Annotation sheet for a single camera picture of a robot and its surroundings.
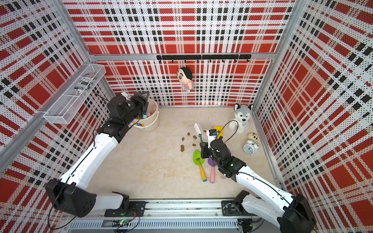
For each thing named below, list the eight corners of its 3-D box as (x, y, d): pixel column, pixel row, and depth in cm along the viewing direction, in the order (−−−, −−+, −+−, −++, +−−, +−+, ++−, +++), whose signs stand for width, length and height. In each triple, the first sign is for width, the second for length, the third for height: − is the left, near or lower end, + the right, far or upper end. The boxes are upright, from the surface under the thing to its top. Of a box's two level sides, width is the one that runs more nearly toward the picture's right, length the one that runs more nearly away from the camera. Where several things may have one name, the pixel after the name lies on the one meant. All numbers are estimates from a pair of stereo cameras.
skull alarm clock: (242, 152, 94) (244, 147, 89) (246, 134, 104) (248, 128, 98) (254, 156, 93) (257, 151, 87) (257, 137, 102) (260, 132, 96)
